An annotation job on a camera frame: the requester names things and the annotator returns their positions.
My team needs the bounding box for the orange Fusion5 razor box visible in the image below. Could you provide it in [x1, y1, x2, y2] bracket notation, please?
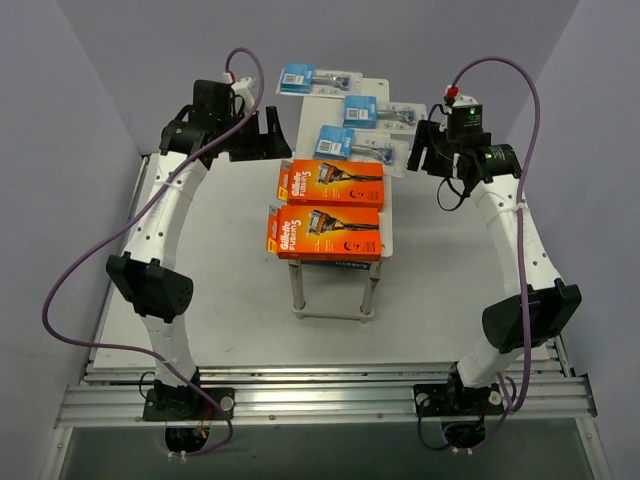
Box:
[276, 159, 385, 211]
[266, 205, 383, 262]

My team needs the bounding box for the clear blue-card razor blister pack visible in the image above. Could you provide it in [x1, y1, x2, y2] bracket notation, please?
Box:
[311, 125, 410, 178]

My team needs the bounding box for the Gillette SkinGuard blister pack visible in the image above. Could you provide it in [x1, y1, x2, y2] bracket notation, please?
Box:
[342, 95, 428, 135]

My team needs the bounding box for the blue Harry's box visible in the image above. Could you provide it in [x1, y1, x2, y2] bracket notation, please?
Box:
[293, 260, 371, 270]

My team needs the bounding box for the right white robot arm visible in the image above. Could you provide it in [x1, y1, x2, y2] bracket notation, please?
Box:
[406, 96, 582, 413]

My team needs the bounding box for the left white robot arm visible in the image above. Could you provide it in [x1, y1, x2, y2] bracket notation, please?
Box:
[106, 74, 292, 419]

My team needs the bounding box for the white two-tier shelf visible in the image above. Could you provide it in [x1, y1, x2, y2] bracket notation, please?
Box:
[288, 95, 393, 323]

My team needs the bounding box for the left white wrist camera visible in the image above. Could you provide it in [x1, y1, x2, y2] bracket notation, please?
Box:
[222, 72, 261, 108]

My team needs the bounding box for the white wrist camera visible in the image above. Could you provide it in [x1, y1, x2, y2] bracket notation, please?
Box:
[222, 72, 261, 108]
[443, 85, 479, 108]

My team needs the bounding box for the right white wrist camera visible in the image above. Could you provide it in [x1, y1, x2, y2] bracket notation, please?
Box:
[443, 85, 479, 108]

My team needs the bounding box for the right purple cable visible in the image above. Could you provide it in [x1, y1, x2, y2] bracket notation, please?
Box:
[452, 55, 544, 414]

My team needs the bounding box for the purple cable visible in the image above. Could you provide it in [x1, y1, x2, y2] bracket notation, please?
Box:
[41, 47, 266, 456]
[452, 55, 544, 414]

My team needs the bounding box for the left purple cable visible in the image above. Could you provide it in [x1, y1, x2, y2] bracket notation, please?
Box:
[41, 47, 266, 456]

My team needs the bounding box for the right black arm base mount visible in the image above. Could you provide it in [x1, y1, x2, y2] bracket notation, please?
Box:
[412, 383, 504, 418]

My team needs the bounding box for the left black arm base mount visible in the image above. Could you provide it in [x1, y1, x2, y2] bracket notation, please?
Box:
[142, 387, 236, 422]

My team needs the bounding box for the aluminium mounting rail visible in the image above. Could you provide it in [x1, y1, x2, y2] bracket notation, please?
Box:
[56, 361, 596, 428]

